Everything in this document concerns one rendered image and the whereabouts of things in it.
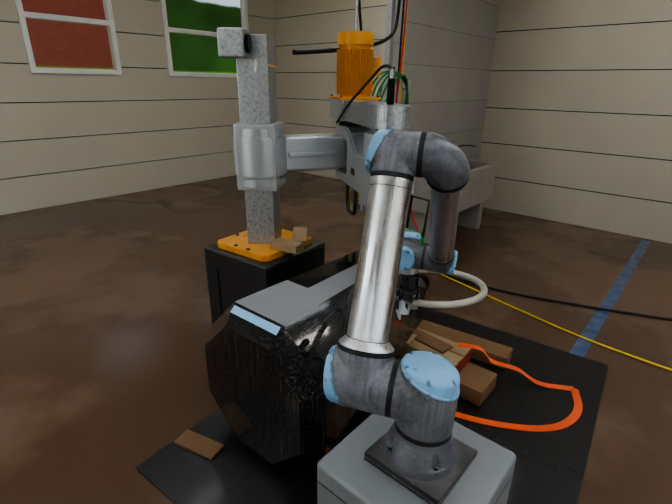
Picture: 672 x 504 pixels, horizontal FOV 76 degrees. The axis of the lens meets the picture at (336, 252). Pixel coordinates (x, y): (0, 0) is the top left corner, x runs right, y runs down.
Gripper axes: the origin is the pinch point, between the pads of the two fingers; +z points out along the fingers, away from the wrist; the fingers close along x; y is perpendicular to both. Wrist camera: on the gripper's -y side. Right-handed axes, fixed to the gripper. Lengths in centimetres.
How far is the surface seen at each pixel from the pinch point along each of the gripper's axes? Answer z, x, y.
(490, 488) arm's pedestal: 7, -51, 66
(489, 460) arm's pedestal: 7, -43, 62
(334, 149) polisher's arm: -59, 68, -110
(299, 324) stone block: 5.7, -29.8, -33.7
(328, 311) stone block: 6.8, -10.6, -35.2
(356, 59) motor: -114, 80, -101
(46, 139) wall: -49, 17, -657
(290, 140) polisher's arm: -66, 40, -121
